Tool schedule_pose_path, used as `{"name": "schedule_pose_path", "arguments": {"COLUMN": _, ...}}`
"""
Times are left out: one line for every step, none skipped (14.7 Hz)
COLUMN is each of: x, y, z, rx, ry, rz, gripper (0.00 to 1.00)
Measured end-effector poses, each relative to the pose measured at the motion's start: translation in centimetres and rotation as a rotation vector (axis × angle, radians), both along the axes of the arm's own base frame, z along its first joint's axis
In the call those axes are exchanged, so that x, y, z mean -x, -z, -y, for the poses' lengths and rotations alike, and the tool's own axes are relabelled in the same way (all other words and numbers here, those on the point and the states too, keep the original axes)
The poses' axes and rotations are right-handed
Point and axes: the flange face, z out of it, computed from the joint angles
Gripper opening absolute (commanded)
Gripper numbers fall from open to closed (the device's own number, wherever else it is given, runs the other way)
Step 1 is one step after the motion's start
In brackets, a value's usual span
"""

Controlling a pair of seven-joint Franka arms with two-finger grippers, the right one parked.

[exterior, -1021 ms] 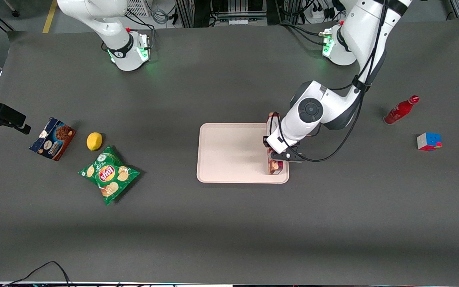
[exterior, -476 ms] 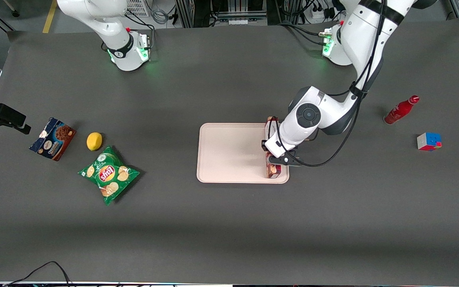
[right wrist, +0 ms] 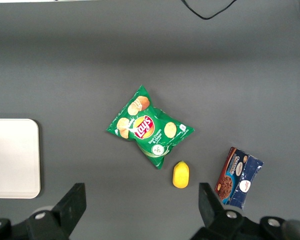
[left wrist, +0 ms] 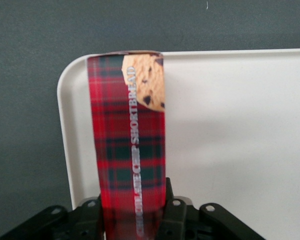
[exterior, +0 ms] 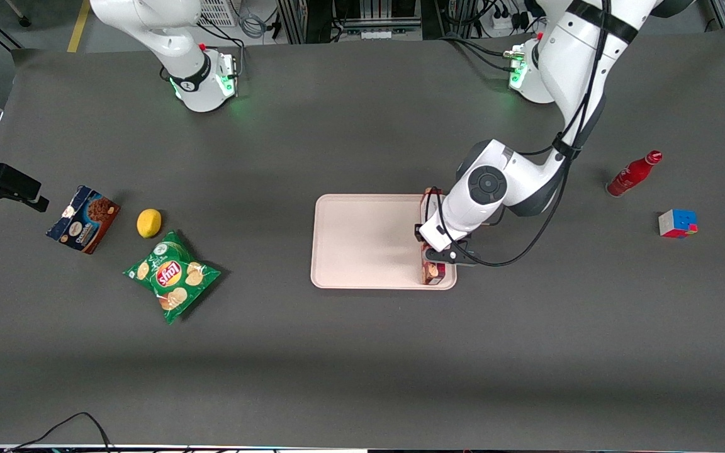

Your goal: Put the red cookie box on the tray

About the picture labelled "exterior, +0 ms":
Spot red cookie box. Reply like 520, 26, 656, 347
420, 186, 447, 286

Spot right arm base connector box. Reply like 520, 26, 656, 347
219, 53, 239, 97

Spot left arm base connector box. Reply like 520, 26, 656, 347
503, 45, 528, 91

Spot blue chocolate cookie box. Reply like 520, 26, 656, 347
46, 185, 121, 255

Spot pink plastic tray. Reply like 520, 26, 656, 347
310, 194, 458, 291

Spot white perforated box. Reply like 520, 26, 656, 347
198, 0, 239, 28

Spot yellow lemon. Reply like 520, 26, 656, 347
137, 208, 163, 239

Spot green chips bag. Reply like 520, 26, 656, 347
123, 230, 222, 325

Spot red bottle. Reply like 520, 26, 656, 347
606, 150, 663, 198

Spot dark equipment rack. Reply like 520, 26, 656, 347
276, 0, 452, 45

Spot colourful puzzle cube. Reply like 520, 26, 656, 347
658, 209, 699, 239

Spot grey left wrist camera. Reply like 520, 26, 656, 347
424, 241, 478, 267

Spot black left base cables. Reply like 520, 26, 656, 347
438, 33, 515, 74

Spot thin black table cable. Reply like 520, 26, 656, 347
5, 412, 115, 453

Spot black right base cable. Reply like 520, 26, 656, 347
198, 21, 247, 81

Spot grey coiled cable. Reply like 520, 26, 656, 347
239, 10, 267, 39

